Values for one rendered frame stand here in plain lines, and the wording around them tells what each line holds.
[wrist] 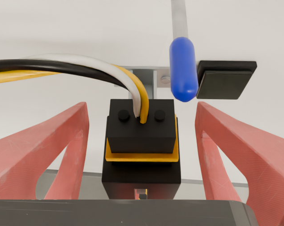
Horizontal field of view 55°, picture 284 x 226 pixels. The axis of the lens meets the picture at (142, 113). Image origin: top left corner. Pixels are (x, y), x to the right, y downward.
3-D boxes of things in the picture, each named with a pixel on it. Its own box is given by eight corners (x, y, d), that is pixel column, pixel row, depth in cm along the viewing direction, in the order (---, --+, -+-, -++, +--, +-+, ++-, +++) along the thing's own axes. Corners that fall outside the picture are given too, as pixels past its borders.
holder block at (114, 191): (114, 150, 21) (110, 204, 19) (106, 115, 16) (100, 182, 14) (169, 150, 21) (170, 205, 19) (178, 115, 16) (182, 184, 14)
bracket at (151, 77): (114, 84, 22) (109, 141, 19) (111, 65, 20) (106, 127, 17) (171, 85, 22) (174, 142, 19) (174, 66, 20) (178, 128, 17)
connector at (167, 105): (118, 140, 17) (116, 171, 16) (109, 95, 13) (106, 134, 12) (167, 141, 17) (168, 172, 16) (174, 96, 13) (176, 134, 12)
